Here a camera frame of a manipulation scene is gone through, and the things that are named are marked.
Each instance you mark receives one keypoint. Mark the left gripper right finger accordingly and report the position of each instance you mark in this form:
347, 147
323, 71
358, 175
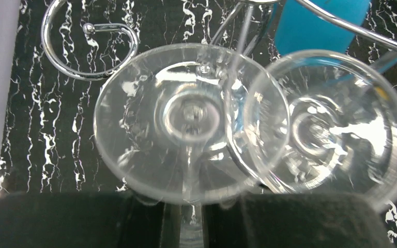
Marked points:
294, 220

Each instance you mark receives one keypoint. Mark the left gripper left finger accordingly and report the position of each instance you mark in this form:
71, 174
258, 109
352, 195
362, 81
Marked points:
79, 220

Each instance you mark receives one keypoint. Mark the clear wine glass front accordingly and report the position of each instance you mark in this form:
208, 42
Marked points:
325, 123

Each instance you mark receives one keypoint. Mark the clear wine glass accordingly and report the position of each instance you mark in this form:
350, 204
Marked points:
325, 123
191, 124

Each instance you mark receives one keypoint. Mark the blue plastic wine glass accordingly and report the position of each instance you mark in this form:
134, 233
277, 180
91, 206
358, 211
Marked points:
328, 25

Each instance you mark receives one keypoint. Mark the chrome wine glass rack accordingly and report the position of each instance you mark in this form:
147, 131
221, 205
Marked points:
219, 34

